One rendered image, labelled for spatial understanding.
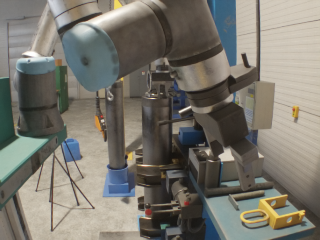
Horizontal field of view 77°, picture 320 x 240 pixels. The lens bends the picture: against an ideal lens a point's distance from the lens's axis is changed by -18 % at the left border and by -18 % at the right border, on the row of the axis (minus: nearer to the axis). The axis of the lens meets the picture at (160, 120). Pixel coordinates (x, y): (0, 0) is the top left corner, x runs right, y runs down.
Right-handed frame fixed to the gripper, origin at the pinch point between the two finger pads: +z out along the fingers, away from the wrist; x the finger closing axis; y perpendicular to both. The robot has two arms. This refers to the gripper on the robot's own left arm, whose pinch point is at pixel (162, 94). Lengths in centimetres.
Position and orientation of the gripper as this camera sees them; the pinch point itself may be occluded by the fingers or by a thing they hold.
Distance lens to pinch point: 140.3
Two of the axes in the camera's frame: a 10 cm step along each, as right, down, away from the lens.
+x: -9.9, 0.2, -1.0
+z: 0.0, 9.7, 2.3
